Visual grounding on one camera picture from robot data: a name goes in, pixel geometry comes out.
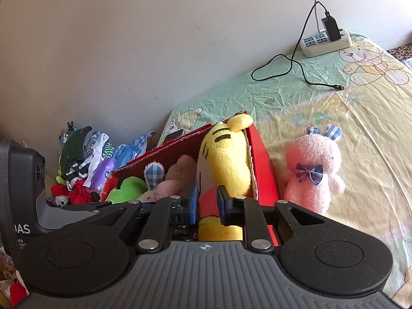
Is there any pink bunny plush toy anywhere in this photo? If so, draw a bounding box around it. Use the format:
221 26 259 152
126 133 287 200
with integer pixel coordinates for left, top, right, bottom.
283 124 345 215

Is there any small plaid ear plush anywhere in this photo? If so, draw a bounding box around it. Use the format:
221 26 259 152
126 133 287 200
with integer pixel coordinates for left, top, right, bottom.
138 162 165 203

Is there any pile of colourful clothes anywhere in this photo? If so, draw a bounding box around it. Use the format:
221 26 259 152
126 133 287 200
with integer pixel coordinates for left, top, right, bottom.
47 121 156 207

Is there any black charging cable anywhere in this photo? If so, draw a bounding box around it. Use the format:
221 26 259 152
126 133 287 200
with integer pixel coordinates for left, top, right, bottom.
251 1 345 91

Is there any cartoon print bed sheet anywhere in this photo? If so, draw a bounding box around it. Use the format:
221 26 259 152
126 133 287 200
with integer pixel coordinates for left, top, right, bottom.
162 34 411 308

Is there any yellow tiger plush toy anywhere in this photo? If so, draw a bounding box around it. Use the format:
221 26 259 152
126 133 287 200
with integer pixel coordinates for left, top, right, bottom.
196 114 253 241

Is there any brown teddy bear plush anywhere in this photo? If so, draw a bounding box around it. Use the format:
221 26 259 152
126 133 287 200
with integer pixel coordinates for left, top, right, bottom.
154 155 197 200

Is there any black floral patterned cloth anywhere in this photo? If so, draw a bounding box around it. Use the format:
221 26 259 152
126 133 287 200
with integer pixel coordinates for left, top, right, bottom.
388 43 412 62

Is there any white power strip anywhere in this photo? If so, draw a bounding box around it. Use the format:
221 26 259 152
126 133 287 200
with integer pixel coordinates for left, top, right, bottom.
299 29 353 58

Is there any red cardboard box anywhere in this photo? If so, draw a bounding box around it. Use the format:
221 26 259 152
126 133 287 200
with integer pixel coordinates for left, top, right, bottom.
101 124 279 226

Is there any black charger adapter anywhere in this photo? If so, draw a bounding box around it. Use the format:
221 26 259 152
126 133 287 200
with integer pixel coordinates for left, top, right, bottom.
321 11 341 42

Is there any green plush toy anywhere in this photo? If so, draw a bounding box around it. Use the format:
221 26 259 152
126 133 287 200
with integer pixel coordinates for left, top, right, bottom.
107 176 148 204

